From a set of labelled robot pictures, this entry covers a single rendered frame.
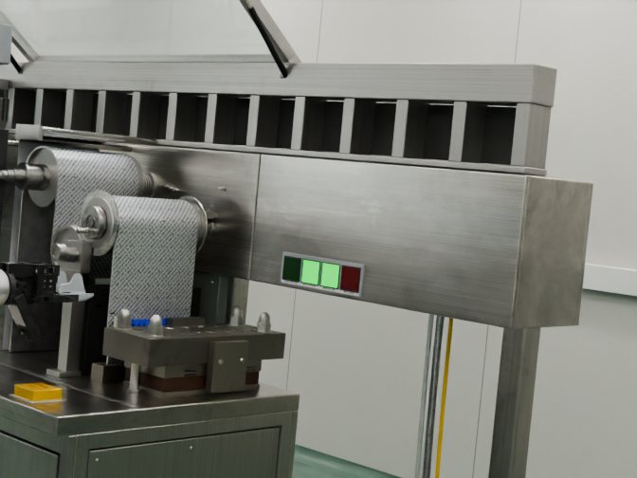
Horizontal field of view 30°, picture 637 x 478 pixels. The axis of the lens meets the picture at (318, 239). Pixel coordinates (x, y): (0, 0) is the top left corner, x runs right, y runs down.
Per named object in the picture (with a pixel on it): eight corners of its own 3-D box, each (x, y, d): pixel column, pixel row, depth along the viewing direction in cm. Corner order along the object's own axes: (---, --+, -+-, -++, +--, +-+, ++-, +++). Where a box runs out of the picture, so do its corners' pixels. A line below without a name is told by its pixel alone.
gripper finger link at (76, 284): (100, 274, 255) (61, 273, 249) (99, 302, 255) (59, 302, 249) (94, 272, 257) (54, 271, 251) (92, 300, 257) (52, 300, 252)
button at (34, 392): (12, 395, 241) (13, 383, 241) (43, 394, 246) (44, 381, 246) (32, 402, 236) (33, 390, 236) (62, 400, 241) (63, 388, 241)
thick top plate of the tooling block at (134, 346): (101, 354, 259) (103, 326, 258) (237, 347, 288) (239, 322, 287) (147, 367, 248) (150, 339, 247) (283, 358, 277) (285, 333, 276)
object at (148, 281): (106, 328, 264) (113, 245, 263) (188, 325, 281) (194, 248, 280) (107, 328, 264) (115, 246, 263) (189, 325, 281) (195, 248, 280)
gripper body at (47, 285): (63, 265, 249) (13, 265, 240) (61, 305, 249) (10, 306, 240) (43, 262, 254) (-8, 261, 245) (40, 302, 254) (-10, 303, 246)
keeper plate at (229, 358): (205, 391, 260) (209, 340, 259) (238, 388, 267) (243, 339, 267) (212, 393, 258) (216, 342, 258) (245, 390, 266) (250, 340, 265)
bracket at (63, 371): (44, 374, 268) (55, 239, 266) (68, 373, 272) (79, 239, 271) (57, 378, 264) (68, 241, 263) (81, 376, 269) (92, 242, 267)
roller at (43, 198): (24, 204, 289) (28, 146, 289) (108, 209, 307) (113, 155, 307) (57, 209, 280) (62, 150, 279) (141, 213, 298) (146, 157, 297)
